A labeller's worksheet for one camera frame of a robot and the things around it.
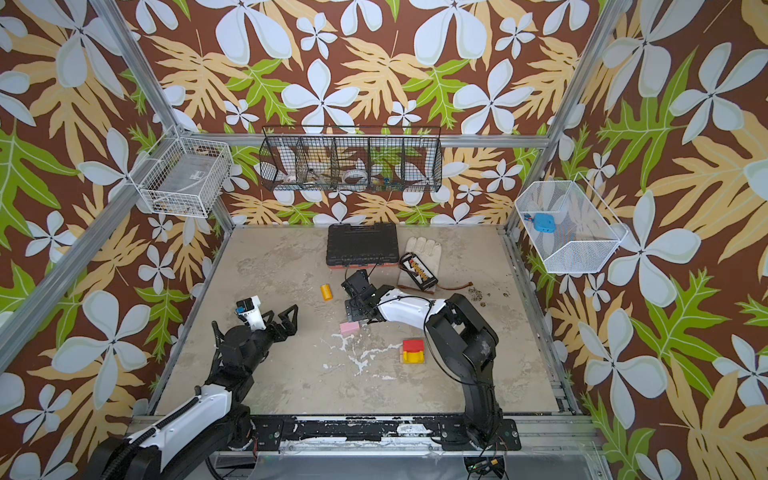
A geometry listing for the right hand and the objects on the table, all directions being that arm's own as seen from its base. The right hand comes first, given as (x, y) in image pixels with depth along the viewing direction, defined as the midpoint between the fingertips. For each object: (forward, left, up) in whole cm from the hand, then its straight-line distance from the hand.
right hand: (358, 307), depth 94 cm
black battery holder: (+12, -22, 0) cm, 25 cm away
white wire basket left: (+26, +50, +32) cm, 65 cm away
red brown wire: (+11, -38, -3) cm, 40 cm away
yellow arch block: (-16, -16, 0) cm, 23 cm away
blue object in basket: (+14, -56, +23) cm, 62 cm away
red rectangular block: (-13, -17, 0) cm, 21 cm away
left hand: (-4, +21, +10) cm, 23 cm away
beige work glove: (+23, -26, -2) cm, 35 cm away
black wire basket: (+40, +2, +29) cm, 49 cm away
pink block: (-6, +3, -3) cm, 7 cm away
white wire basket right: (+12, -61, +24) cm, 67 cm away
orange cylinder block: (+7, +11, -2) cm, 14 cm away
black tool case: (+27, +4, -1) cm, 28 cm away
